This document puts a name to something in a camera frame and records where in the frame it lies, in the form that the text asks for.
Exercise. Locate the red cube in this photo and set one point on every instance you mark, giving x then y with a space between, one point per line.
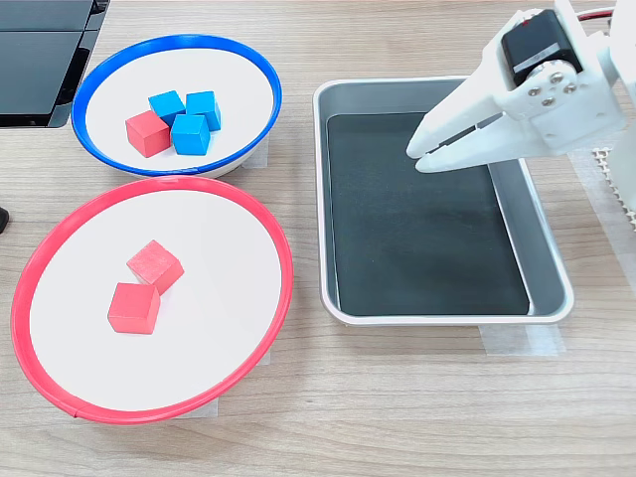
146 133
133 308
154 266

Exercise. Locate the clear tape strip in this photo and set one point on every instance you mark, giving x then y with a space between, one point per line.
204 410
261 154
522 340
596 199

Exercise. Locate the pale perforated plate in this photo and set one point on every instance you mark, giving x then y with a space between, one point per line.
618 191

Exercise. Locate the steel tray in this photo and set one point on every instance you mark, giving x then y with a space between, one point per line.
546 258

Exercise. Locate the black mat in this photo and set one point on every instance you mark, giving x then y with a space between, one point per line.
422 238

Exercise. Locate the blue-rimmed white plate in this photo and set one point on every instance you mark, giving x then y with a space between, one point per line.
238 84

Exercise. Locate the blue cube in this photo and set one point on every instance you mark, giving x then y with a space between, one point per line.
189 134
166 104
204 105

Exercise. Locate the red-rimmed white plate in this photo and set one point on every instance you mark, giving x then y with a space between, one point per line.
218 278

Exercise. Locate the black glossy device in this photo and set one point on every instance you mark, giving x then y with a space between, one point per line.
35 69

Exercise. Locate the small black object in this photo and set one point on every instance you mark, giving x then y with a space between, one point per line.
3 221

